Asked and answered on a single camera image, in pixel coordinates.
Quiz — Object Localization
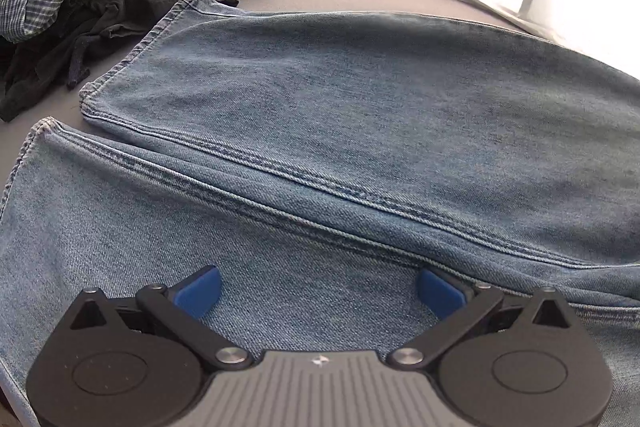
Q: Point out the blue denim jeans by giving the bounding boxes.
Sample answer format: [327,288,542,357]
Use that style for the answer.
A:
[1,0,639,426]

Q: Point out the black garment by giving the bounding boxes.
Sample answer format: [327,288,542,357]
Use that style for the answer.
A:
[0,0,241,124]

